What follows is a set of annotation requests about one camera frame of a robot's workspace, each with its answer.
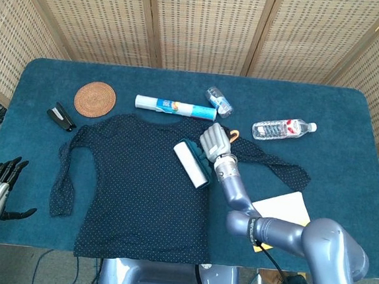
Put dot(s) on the clear plastic cup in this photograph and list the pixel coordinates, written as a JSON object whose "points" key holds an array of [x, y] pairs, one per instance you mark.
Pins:
{"points": [[219, 101]]}

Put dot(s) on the woven folding screen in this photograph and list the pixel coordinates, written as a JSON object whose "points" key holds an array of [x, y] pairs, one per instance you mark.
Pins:
{"points": [[206, 27]]}

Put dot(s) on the navy polka dot shirt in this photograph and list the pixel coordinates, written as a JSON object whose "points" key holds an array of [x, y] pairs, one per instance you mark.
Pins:
{"points": [[139, 184]]}

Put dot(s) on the round woven rattan coaster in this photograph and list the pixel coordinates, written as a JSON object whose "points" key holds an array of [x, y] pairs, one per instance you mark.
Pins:
{"points": [[95, 99]]}

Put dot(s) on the white food wrap roll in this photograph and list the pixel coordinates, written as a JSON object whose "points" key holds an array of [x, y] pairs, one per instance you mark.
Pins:
{"points": [[179, 108]]}

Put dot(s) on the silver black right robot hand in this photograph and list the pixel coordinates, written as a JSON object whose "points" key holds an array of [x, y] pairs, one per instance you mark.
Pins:
{"points": [[214, 139]]}

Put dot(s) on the clear plastic water bottle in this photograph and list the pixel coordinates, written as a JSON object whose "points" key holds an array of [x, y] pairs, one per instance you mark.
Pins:
{"points": [[277, 129]]}

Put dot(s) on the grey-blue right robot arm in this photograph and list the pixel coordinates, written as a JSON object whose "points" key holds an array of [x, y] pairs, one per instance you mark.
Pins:
{"points": [[238, 192]]}

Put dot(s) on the teal table cloth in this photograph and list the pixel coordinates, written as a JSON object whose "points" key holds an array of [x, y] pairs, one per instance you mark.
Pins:
{"points": [[333, 168]]}

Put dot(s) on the black stapler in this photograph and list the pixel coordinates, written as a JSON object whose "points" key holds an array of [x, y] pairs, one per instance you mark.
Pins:
{"points": [[60, 119]]}

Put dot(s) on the teal white lint roller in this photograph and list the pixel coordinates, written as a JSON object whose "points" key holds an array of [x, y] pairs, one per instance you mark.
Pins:
{"points": [[189, 162]]}

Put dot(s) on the grey-blue robot torso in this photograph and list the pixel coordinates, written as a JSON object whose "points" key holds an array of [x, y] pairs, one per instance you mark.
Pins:
{"points": [[151, 278]]}

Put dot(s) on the white yellow notebook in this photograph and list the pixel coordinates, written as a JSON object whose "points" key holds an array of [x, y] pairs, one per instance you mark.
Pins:
{"points": [[283, 206]]}

